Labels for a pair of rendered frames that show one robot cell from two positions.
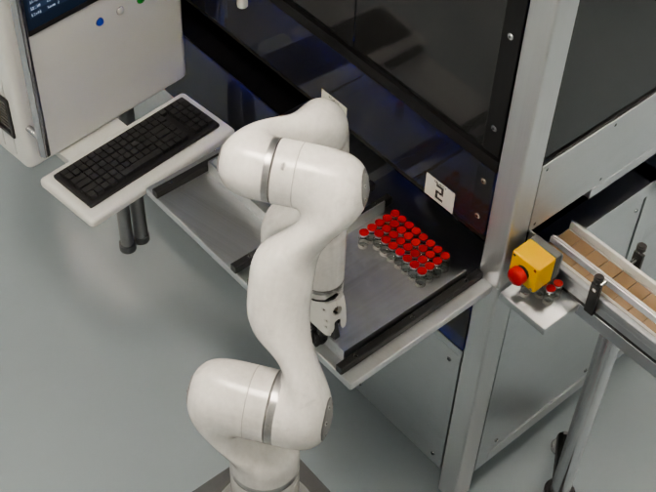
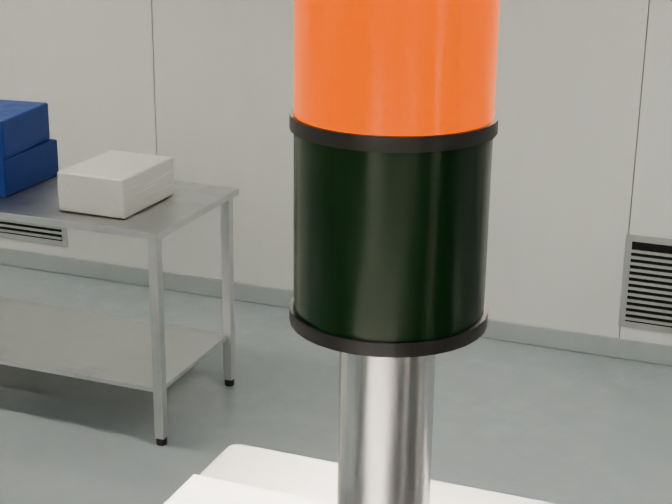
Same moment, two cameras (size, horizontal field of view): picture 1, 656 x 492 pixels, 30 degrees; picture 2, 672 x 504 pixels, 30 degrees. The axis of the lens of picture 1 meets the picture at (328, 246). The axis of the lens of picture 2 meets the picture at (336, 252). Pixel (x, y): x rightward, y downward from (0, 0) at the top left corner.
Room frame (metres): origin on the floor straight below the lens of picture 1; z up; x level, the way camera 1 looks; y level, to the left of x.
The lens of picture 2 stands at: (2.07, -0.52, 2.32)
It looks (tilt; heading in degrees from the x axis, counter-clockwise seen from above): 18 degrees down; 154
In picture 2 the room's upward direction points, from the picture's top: 1 degrees clockwise
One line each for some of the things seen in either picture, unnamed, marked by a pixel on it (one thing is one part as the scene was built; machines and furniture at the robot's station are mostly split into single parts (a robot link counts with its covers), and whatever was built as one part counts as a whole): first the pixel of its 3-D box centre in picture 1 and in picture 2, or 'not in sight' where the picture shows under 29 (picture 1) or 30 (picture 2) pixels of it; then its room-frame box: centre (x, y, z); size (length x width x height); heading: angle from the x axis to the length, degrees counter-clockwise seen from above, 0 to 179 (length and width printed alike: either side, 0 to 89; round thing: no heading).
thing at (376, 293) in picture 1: (364, 277); not in sight; (1.67, -0.08, 0.90); 0.34 x 0.26 x 0.04; 132
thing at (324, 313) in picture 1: (320, 301); not in sight; (1.49, 0.01, 1.03); 0.10 x 0.08 x 0.11; 43
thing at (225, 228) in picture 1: (327, 229); not in sight; (1.83, 0.00, 0.87); 0.70 x 0.48 x 0.02; 43
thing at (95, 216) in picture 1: (129, 148); not in sight; (2.14, 0.49, 0.79); 0.45 x 0.28 x 0.03; 138
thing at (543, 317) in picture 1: (544, 297); not in sight; (1.66, -0.46, 0.87); 0.14 x 0.13 x 0.02; 133
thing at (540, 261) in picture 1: (534, 264); not in sight; (1.64, -0.42, 1.00); 0.08 x 0.07 x 0.07; 133
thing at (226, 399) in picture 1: (245, 420); not in sight; (1.12, 0.12, 1.16); 0.19 x 0.12 x 0.24; 78
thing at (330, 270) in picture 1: (320, 250); not in sight; (1.49, 0.01, 1.17); 0.09 x 0.08 x 0.13; 78
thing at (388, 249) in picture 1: (395, 255); not in sight; (1.73, -0.15, 0.90); 0.18 x 0.02 x 0.05; 42
